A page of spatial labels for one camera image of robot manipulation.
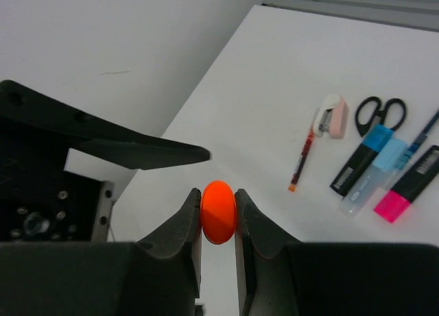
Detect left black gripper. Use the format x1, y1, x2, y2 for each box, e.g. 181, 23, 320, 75
1, 80, 210, 242

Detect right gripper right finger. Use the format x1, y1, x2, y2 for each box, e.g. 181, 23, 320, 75
235, 189, 438, 315

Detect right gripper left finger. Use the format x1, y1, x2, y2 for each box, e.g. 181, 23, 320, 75
1, 189, 201, 315

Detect orange capped black marker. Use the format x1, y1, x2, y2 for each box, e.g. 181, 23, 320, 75
200, 180, 237, 245

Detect thin red pencil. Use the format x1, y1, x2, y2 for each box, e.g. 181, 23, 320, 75
288, 109, 318, 192

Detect blue capped black marker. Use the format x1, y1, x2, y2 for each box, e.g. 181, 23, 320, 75
330, 124, 394, 197

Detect light blue highlighter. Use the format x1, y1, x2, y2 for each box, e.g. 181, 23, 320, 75
339, 138, 407, 217

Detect pink highlighter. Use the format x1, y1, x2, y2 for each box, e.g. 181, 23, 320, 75
373, 145, 438, 223

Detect blue dark pen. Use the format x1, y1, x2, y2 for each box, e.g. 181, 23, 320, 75
404, 110, 439, 159

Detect white pink eraser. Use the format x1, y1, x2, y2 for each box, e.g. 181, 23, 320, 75
312, 94, 349, 139

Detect blue handled scissors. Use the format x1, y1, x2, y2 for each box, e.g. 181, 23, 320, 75
355, 96, 407, 137

